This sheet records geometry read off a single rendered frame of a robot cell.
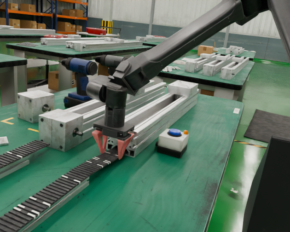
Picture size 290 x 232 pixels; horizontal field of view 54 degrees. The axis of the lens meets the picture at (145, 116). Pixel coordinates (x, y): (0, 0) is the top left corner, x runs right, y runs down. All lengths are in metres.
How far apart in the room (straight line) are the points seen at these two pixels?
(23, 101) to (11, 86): 1.54
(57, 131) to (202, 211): 0.47
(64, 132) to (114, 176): 0.21
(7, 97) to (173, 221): 2.27
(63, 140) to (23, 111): 0.31
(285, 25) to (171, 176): 0.47
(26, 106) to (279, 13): 0.87
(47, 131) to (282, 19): 0.70
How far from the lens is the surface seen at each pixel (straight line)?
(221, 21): 0.82
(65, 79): 3.32
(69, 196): 0.68
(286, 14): 0.77
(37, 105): 1.11
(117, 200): 0.69
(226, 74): 2.62
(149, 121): 0.95
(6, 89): 2.72
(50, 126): 0.90
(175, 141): 0.90
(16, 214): 0.60
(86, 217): 0.64
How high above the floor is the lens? 1.17
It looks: 18 degrees down
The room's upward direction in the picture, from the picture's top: 6 degrees clockwise
